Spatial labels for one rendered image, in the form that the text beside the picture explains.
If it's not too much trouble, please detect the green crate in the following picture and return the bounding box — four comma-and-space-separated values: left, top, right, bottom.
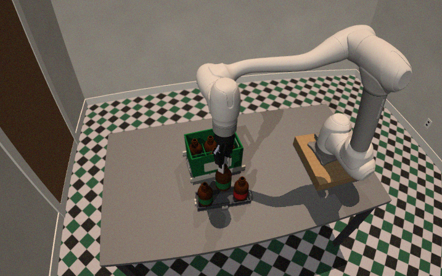
184, 129, 242, 177

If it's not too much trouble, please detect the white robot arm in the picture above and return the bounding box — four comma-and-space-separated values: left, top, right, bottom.
196, 25, 412, 181

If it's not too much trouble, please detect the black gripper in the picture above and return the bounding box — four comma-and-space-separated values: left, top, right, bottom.
212, 134, 235, 174

